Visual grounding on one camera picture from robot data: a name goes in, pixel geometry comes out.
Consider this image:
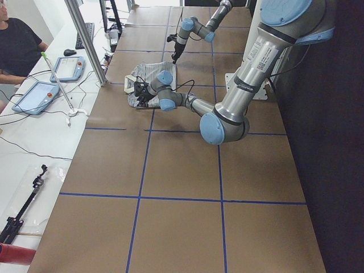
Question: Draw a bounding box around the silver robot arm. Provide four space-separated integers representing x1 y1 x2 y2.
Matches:
134 1 337 145
167 0 235 64

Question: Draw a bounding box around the teach pendant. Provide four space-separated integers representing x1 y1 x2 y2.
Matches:
54 56 85 82
11 81 60 115

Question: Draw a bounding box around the red cylinder object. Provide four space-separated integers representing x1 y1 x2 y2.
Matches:
0 243 36 266

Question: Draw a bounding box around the upper teach pendant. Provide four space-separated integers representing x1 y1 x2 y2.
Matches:
54 56 85 82

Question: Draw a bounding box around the black tripod stick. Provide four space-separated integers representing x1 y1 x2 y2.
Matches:
1 164 48 244

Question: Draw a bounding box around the striped polo shirt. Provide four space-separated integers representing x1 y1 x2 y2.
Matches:
124 61 177 109

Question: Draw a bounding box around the black keyboard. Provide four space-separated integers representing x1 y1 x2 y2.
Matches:
75 22 95 49

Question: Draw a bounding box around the aluminium frame post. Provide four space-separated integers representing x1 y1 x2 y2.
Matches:
64 0 107 86

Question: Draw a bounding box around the black computer mouse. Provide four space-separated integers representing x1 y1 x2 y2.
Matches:
63 49 77 57

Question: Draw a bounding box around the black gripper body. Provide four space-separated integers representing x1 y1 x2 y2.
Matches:
139 86 155 102
174 42 184 56

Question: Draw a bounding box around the person in black shirt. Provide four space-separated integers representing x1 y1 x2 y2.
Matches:
0 0 49 113

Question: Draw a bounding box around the lower teach pendant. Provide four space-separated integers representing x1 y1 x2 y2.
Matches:
11 81 60 115

